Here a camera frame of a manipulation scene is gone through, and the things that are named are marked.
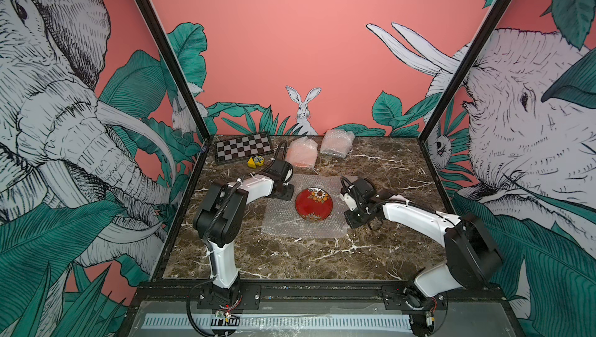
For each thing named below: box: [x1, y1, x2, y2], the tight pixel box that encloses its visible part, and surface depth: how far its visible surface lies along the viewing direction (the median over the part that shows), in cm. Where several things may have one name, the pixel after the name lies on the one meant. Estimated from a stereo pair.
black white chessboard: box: [214, 132, 275, 165], surface depth 115 cm
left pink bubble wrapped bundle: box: [285, 136, 319, 169], surface depth 113 cm
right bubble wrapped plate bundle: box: [319, 128, 356, 158], surface depth 117 cm
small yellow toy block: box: [247, 155, 265, 169], surface depth 110 cm
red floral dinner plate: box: [294, 187, 334, 222], surface depth 97 cm
